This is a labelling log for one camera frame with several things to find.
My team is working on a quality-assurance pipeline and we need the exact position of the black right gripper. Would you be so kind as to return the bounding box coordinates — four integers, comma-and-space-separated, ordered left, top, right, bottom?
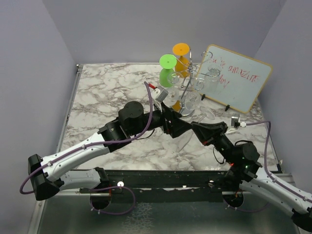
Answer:
191, 121, 236, 163

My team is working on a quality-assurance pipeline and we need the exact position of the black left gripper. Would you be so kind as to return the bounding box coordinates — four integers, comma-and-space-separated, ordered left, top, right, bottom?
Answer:
129, 100, 193, 138

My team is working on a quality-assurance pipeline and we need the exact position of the clear wine glass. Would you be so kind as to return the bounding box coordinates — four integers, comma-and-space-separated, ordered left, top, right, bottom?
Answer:
184, 78, 206, 111
173, 106, 215, 153
164, 72, 183, 106

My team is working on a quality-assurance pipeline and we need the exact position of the orange plastic wine glass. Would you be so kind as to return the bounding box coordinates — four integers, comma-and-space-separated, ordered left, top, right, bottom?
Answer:
172, 42, 190, 78

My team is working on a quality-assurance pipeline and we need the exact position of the green plastic wine glass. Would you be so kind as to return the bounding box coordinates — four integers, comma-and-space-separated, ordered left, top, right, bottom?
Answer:
159, 54, 177, 88

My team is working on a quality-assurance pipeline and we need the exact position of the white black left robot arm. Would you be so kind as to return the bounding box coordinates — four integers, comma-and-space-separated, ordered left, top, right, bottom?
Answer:
28, 101, 192, 201

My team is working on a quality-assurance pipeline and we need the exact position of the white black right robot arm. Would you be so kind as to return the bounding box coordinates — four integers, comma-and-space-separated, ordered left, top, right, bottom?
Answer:
191, 121, 312, 232

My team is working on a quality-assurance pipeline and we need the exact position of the chrome wine glass rack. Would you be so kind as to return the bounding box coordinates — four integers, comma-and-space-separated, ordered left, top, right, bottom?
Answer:
177, 50, 214, 118

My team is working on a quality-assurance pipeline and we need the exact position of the yellow framed whiteboard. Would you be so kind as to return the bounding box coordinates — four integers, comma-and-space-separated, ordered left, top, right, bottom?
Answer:
206, 44, 273, 113

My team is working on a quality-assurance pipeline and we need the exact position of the black front mounting bar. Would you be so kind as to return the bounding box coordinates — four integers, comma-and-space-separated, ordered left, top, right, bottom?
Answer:
80, 169, 238, 203

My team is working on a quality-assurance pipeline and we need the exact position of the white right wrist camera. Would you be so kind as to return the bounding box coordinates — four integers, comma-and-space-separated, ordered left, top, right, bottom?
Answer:
226, 114, 247, 134

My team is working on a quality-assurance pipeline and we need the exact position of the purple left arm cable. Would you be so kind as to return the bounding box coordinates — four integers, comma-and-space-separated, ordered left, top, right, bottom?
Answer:
19, 81, 155, 195

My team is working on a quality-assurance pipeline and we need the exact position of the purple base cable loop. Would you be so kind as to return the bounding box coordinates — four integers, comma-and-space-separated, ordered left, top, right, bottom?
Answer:
85, 182, 136, 215

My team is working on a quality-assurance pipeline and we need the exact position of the aluminium table edge rail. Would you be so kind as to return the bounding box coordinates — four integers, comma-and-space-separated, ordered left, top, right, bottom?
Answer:
56, 64, 83, 153

